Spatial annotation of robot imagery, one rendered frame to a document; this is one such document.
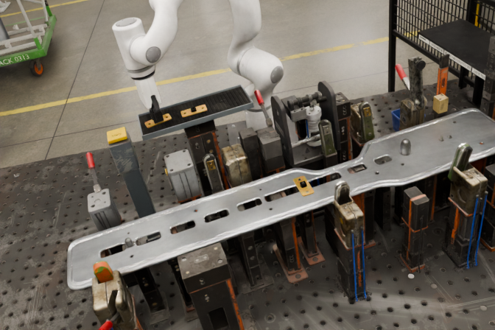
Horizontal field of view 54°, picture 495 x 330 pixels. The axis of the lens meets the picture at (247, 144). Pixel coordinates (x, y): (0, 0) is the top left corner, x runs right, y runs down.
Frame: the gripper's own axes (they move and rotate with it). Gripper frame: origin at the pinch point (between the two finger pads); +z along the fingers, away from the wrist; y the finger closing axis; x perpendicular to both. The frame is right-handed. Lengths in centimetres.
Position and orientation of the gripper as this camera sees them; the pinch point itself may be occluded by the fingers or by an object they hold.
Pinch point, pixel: (156, 114)
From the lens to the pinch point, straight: 160.0
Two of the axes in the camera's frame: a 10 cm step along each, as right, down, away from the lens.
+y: 4.4, 4.8, -7.6
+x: 8.8, -3.8, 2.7
